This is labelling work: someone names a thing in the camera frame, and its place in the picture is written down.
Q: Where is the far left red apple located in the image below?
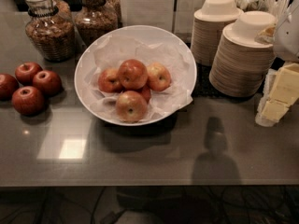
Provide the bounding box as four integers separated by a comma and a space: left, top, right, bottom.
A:
0, 73, 19, 101

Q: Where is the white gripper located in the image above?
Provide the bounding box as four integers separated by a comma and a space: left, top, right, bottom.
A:
255, 0, 299, 127

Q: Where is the back stack of paper bowls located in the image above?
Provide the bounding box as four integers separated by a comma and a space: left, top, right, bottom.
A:
191, 0, 243, 66

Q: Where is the front red apple on table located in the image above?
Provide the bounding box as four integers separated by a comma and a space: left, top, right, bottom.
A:
11, 86, 45, 116

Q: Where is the white box behind bowl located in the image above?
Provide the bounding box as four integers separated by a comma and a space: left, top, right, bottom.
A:
121, 0, 174, 32

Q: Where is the red apple on table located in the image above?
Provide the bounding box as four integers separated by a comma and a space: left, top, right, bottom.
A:
11, 86, 45, 116
32, 70, 63, 96
15, 62, 42, 85

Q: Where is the right yellow-red apple in bowl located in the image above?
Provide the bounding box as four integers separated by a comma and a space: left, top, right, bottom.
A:
147, 63, 171, 91

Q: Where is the glass granola jar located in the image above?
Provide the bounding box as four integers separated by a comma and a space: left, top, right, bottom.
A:
24, 0, 75, 62
74, 0, 118, 46

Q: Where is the white bowl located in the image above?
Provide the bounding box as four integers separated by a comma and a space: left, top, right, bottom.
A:
74, 24, 198, 127

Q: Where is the red-yellow apple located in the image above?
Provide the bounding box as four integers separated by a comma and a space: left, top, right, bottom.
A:
118, 59, 148, 90

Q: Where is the white paper liner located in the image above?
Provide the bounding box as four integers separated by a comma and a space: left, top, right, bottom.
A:
83, 35, 194, 123

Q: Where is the left glass granola jar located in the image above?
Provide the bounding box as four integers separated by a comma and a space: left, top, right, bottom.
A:
24, 0, 75, 62

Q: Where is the small hidden red apple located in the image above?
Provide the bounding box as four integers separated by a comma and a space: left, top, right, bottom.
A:
137, 85, 151, 103

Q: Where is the front stack of paper bowls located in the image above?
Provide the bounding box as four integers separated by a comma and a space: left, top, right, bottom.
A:
209, 11, 276, 98

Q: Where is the right red apple on table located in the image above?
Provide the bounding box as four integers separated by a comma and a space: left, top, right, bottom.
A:
32, 70, 63, 96

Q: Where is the right glass granola jar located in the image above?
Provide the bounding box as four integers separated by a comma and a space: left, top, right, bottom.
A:
74, 0, 118, 46

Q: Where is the stack of paper bowls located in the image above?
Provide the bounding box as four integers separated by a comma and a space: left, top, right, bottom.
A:
209, 11, 276, 98
191, 0, 243, 66

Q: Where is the back red apple on table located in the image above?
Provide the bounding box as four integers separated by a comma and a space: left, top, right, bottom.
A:
15, 62, 42, 85

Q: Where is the left red apple in bowl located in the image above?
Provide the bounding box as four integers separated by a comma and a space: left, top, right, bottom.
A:
97, 68, 123, 92

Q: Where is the yellow-red apple in bowl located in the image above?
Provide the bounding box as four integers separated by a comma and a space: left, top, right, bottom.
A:
115, 91, 148, 122
147, 63, 171, 91

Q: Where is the front yellow-red apple in bowl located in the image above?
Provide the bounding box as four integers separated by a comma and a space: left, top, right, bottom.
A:
115, 91, 148, 122

